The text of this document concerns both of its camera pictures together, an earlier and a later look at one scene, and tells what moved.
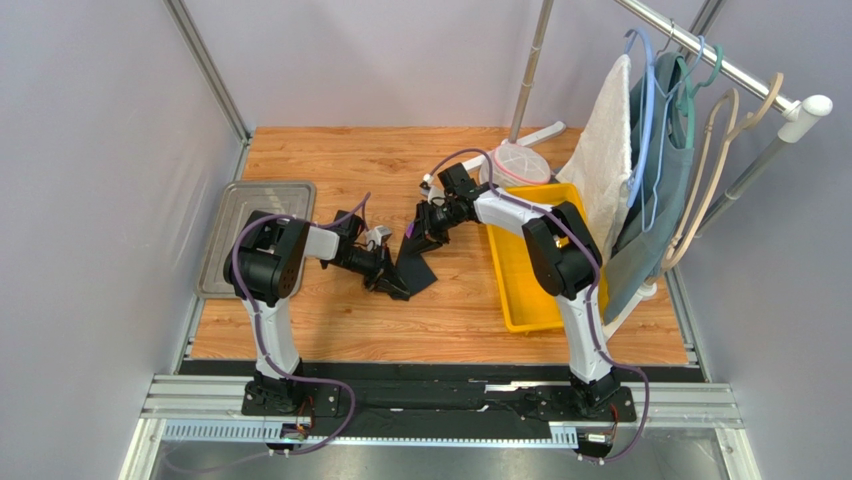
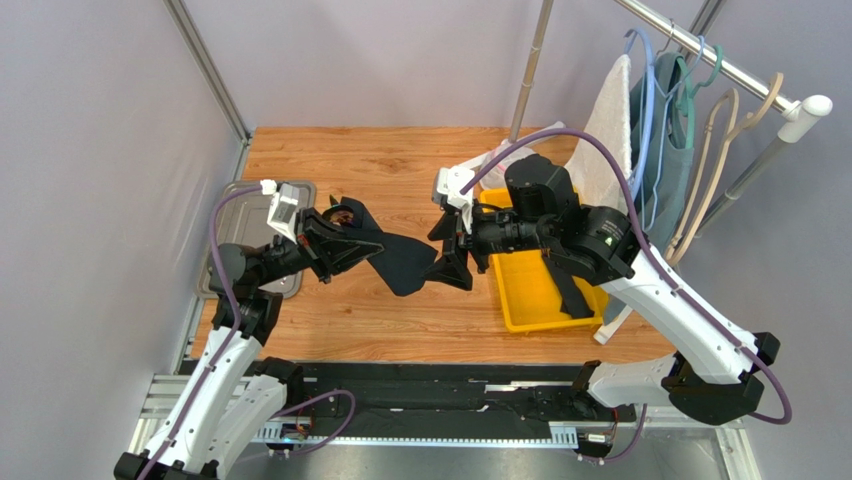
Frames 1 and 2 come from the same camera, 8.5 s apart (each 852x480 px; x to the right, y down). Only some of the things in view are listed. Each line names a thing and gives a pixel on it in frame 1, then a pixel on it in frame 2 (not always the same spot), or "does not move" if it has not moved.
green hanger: x=686 y=106 does not move
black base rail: x=442 y=402 does not move
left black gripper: x=384 y=280 -> x=324 y=248
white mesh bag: x=515 y=164 does not move
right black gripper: x=429 y=225 -> x=462 y=237
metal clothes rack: x=800 y=111 does not move
